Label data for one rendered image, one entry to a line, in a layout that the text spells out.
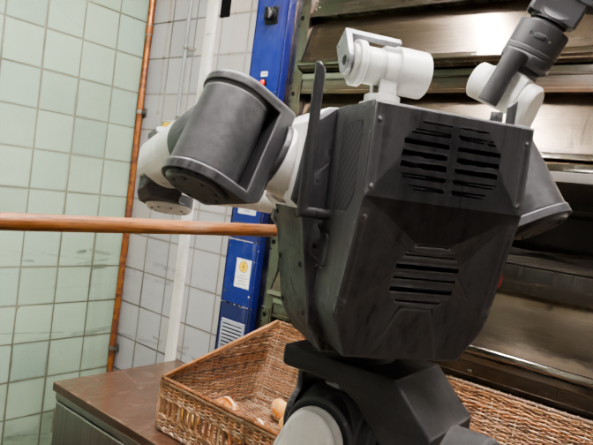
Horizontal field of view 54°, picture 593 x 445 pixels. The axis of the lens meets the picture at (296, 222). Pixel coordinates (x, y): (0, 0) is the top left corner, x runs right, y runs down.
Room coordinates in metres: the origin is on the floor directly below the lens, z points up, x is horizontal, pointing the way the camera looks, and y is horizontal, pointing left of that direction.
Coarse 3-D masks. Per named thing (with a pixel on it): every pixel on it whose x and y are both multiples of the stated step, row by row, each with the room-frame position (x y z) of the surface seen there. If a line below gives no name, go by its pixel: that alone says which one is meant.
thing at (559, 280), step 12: (516, 264) 1.55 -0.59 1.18; (504, 276) 1.54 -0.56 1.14; (516, 276) 1.52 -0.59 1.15; (528, 276) 1.50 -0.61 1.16; (540, 276) 1.48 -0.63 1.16; (552, 276) 1.47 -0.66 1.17; (564, 276) 1.45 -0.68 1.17; (576, 276) 1.43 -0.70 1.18; (588, 276) 1.45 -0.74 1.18; (564, 288) 1.45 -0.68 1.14; (576, 288) 1.43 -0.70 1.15; (588, 288) 1.41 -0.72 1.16
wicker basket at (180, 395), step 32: (224, 352) 1.80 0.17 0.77; (256, 352) 1.91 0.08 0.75; (160, 384) 1.62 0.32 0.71; (192, 384) 1.71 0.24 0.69; (224, 384) 1.82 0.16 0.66; (256, 384) 1.93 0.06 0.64; (288, 384) 1.86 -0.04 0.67; (160, 416) 1.61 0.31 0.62; (224, 416) 1.45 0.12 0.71; (256, 416) 1.79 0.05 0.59
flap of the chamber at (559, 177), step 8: (552, 176) 1.35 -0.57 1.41; (560, 176) 1.34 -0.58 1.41; (568, 176) 1.33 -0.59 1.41; (576, 176) 1.32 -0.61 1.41; (584, 176) 1.31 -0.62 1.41; (592, 176) 1.30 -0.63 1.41; (560, 184) 1.35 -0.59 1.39; (568, 184) 1.33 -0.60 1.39; (576, 184) 1.32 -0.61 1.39; (584, 184) 1.30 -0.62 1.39; (592, 184) 1.29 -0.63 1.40; (560, 192) 1.43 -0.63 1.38; (568, 192) 1.41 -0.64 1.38; (576, 192) 1.39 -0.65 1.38; (584, 192) 1.37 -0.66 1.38; (592, 192) 1.35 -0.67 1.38; (568, 200) 1.48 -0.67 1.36; (576, 200) 1.46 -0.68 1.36; (584, 200) 1.44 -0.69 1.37; (592, 200) 1.43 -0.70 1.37
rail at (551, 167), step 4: (548, 164) 1.36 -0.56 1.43; (552, 164) 1.36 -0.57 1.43; (556, 164) 1.35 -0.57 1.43; (560, 164) 1.34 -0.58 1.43; (564, 164) 1.34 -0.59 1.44; (568, 164) 1.33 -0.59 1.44; (572, 164) 1.33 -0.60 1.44; (576, 164) 1.33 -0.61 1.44; (548, 168) 1.36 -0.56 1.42; (552, 168) 1.35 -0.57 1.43; (556, 168) 1.35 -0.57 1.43; (560, 168) 1.34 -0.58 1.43; (564, 168) 1.34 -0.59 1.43; (568, 168) 1.33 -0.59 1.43; (572, 168) 1.33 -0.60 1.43; (576, 168) 1.32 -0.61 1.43; (580, 168) 1.32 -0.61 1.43; (584, 168) 1.31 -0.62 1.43; (588, 168) 1.31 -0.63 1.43; (592, 168) 1.30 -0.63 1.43; (572, 172) 1.33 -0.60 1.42; (576, 172) 1.32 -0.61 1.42; (580, 172) 1.32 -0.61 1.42; (584, 172) 1.31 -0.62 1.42; (588, 172) 1.31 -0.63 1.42; (592, 172) 1.30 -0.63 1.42
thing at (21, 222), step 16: (0, 224) 0.91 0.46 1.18; (16, 224) 0.93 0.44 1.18; (32, 224) 0.95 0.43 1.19; (48, 224) 0.97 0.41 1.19; (64, 224) 1.00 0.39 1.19; (80, 224) 1.02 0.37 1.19; (96, 224) 1.05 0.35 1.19; (112, 224) 1.07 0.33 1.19; (128, 224) 1.10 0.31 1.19; (144, 224) 1.13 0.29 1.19; (160, 224) 1.16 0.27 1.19; (176, 224) 1.19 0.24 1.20; (192, 224) 1.23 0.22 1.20; (208, 224) 1.26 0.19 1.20; (224, 224) 1.30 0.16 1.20; (240, 224) 1.34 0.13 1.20; (256, 224) 1.39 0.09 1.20; (272, 224) 1.44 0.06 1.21
